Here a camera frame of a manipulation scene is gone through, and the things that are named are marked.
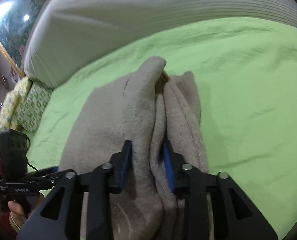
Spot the striped headboard cover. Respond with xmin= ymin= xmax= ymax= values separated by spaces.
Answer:
xmin=22 ymin=0 xmax=297 ymax=88

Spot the gold framed floral painting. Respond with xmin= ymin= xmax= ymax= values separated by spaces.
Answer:
xmin=0 ymin=0 xmax=49 ymax=77

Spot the beige knit sweater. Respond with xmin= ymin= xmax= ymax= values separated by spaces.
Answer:
xmin=59 ymin=57 xmax=209 ymax=239

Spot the yellow floral quilt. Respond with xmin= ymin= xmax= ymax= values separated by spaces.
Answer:
xmin=0 ymin=76 xmax=33 ymax=156

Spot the green bed sheet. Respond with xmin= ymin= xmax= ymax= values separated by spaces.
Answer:
xmin=28 ymin=17 xmax=297 ymax=238

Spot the person left hand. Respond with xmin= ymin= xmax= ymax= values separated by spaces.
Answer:
xmin=7 ymin=194 xmax=45 ymax=233

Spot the green patterned pillow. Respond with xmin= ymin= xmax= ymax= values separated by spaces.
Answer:
xmin=13 ymin=82 xmax=52 ymax=135

